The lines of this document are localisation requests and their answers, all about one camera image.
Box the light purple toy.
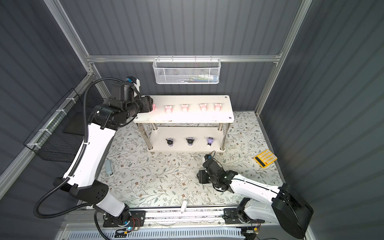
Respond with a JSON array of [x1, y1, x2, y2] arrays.
[[207, 137, 214, 146]]

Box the markers in white basket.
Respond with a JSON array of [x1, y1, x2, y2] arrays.
[[178, 75, 219, 84]]

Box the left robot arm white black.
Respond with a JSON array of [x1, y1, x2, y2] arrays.
[[54, 77, 153, 220]]

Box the white ventilated cover strip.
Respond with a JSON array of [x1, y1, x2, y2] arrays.
[[66, 227, 246, 240]]

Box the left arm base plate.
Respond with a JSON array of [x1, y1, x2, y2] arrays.
[[103, 211, 147, 228]]

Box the white wire mesh basket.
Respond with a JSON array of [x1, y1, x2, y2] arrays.
[[153, 59, 222, 85]]

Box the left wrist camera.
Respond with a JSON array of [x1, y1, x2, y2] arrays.
[[126, 76, 141, 97]]

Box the black corrugated cable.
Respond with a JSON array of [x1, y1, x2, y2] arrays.
[[32, 77, 124, 219]]

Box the white two-tier shelf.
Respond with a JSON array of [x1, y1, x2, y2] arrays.
[[134, 95, 235, 154]]

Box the dark purple toy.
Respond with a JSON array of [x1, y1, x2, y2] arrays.
[[186, 138, 195, 146], [166, 139, 174, 147]]

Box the black wire basket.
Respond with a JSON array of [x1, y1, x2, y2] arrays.
[[24, 88, 104, 163]]

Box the white cylinder on rail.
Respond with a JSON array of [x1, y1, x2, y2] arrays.
[[180, 200, 188, 214]]

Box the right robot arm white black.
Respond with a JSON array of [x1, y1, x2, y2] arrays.
[[197, 154, 314, 240]]

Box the yellow calculator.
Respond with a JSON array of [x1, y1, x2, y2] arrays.
[[254, 150, 278, 169]]

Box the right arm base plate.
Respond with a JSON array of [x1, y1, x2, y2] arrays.
[[222, 208, 266, 225]]

